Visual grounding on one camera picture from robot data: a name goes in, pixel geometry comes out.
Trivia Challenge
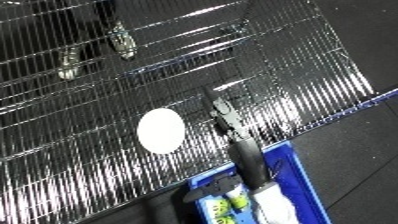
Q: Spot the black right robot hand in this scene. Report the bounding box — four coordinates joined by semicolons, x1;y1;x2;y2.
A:
181;86;278;204

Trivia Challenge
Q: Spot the white paper cup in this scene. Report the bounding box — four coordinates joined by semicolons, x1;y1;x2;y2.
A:
135;107;187;155

